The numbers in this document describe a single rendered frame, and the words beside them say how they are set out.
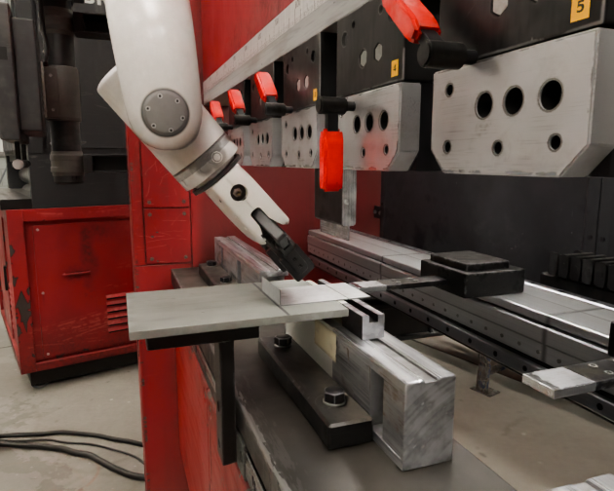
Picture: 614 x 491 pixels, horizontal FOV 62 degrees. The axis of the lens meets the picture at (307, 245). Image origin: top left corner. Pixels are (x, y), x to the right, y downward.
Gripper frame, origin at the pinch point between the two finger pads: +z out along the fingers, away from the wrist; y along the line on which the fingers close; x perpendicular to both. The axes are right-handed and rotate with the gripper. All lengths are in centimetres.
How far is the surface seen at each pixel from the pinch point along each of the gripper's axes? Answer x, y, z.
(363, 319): -0.6, -11.4, 7.6
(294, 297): 3.1, -1.2, 3.9
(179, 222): 7, 86, 0
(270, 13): -25.5, 17.9, -26.2
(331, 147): -9.0, -15.4, -11.6
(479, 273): -19.3, -4.5, 20.0
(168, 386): 42, 86, 34
